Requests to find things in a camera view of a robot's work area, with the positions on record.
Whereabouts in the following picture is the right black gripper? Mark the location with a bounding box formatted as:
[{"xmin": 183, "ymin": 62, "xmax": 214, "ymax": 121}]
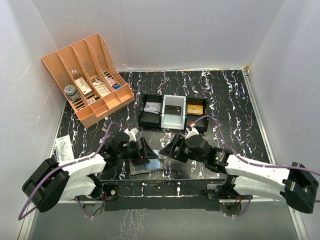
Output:
[{"xmin": 160, "ymin": 134, "xmax": 206, "ymax": 164}]

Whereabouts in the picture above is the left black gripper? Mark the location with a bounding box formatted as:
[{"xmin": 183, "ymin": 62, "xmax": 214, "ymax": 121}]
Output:
[{"xmin": 117, "ymin": 137, "xmax": 158, "ymax": 165}]

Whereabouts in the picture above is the grey leather card holder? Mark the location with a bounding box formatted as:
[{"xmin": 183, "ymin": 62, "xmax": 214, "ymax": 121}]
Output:
[{"xmin": 129, "ymin": 158, "xmax": 164, "ymax": 176}]

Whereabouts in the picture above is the dark grey credit card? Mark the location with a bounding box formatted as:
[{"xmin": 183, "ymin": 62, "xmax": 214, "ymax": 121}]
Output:
[{"xmin": 133, "ymin": 164, "xmax": 147, "ymax": 175}]

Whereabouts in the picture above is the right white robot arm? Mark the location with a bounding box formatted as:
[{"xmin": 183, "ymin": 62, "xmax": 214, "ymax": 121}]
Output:
[{"xmin": 160, "ymin": 127, "xmax": 319, "ymax": 214}]

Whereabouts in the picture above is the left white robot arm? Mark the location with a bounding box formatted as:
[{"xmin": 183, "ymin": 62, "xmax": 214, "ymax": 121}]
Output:
[{"xmin": 22, "ymin": 129, "xmax": 164, "ymax": 213}]

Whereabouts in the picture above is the white middle card tray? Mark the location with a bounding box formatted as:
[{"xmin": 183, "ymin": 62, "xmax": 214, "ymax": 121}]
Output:
[{"xmin": 161, "ymin": 94, "xmax": 187, "ymax": 130}]

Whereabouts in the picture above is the black left card tray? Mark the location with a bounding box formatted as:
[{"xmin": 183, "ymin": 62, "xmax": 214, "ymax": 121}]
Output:
[{"xmin": 138, "ymin": 94, "xmax": 164, "ymax": 129}]

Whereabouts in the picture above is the black card tray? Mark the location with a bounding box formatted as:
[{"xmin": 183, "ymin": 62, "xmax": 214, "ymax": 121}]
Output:
[
  {"xmin": 186, "ymin": 97, "xmax": 209, "ymax": 133},
  {"xmin": 138, "ymin": 94, "xmax": 164, "ymax": 129}
]

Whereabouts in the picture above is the gold credit card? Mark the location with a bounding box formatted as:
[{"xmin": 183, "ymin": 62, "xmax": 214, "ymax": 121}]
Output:
[{"xmin": 187, "ymin": 104, "xmax": 204, "ymax": 116}]

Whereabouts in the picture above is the silver credit card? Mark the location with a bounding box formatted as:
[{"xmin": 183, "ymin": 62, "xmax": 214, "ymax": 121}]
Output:
[{"xmin": 143, "ymin": 102, "xmax": 161, "ymax": 115}]

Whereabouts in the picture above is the black right card tray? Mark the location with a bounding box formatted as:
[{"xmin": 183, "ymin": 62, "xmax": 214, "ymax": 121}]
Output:
[{"xmin": 186, "ymin": 97, "xmax": 209, "ymax": 133}]

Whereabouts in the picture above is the white label card stack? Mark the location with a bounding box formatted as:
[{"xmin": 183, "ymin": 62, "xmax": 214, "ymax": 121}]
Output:
[{"xmin": 91, "ymin": 78, "xmax": 111, "ymax": 98}]

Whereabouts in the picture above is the blue small object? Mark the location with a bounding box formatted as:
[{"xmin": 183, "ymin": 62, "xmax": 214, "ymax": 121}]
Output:
[{"xmin": 112, "ymin": 84, "xmax": 121, "ymax": 90}]

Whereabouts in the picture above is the small colourful packet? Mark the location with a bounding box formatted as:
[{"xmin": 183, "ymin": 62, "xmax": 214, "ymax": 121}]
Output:
[{"xmin": 103, "ymin": 71, "xmax": 118, "ymax": 87}]

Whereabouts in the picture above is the white patterned paper sheet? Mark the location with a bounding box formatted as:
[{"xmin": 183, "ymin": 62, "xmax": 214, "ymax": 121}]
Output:
[{"xmin": 54, "ymin": 135, "xmax": 75, "ymax": 162}]

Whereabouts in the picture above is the orange plastic file organizer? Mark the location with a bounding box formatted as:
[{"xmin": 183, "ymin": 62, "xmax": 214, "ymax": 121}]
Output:
[{"xmin": 41, "ymin": 33, "xmax": 135, "ymax": 128}]

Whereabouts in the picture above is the white red box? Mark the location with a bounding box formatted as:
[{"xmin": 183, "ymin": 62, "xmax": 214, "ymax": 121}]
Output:
[{"xmin": 74, "ymin": 77, "xmax": 93, "ymax": 96}]

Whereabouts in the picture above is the round patterned tin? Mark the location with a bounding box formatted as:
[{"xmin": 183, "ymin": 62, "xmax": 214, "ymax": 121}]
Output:
[{"xmin": 64, "ymin": 84, "xmax": 80, "ymax": 101}]

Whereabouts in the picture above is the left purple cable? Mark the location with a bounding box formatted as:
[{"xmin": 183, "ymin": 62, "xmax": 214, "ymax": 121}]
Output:
[{"xmin": 17, "ymin": 122, "xmax": 128, "ymax": 221}]

